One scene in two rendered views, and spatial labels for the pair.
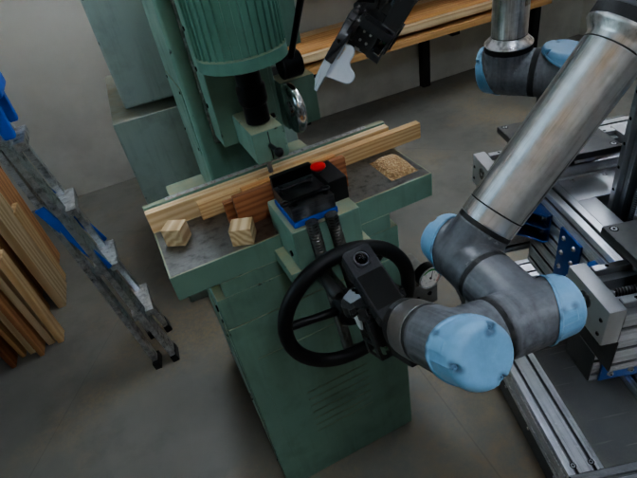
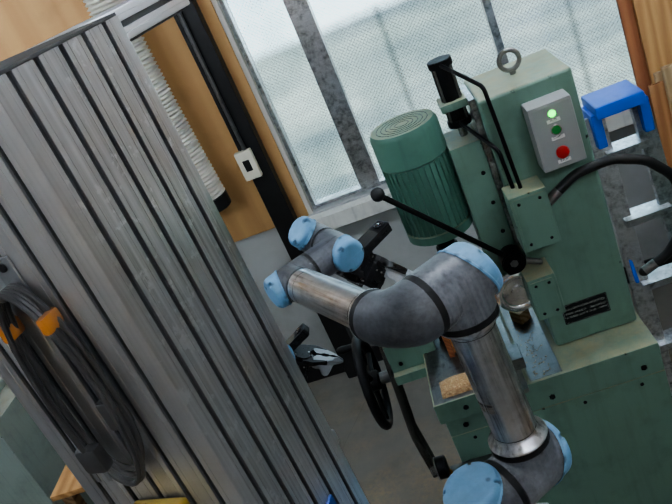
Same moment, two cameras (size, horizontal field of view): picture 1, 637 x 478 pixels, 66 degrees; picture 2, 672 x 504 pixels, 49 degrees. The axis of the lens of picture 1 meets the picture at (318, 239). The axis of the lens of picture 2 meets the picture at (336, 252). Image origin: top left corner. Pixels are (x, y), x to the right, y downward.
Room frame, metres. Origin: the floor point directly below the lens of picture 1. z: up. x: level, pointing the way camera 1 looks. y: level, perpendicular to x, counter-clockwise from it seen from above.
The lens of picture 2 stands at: (1.58, -1.61, 2.06)
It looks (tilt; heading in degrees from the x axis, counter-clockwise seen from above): 24 degrees down; 118
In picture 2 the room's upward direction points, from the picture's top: 24 degrees counter-clockwise
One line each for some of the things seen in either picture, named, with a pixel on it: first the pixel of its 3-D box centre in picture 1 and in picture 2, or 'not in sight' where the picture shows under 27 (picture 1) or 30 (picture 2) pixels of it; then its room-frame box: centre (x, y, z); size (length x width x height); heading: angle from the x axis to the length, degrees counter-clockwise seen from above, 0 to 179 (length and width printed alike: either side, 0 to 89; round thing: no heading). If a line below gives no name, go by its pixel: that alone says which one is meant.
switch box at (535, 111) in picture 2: not in sight; (553, 131); (1.33, 0.04, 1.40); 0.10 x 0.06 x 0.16; 19
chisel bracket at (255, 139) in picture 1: (261, 137); not in sight; (1.00, 0.08, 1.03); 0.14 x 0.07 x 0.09; 19
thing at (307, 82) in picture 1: (296, 98); (542, 289); (1.21, -0.01, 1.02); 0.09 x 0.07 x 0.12; 109
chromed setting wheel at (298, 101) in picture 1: (293, 108); (517, 290); (1.14, 0.00, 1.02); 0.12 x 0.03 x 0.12; 19
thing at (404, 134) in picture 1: (316, 167); not in sight; (1.01, -0.03, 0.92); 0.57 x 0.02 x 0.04; 109
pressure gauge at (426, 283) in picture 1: (426, 277); (444, 469); (0.86, -0.24, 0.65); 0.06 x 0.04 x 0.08; 109
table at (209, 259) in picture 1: (301, 220); (442, 342); (0.88, 0.03, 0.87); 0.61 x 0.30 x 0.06; 109
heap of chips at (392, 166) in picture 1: (392, 163); (458, 381); (0.98, -0.20, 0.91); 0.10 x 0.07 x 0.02; 19
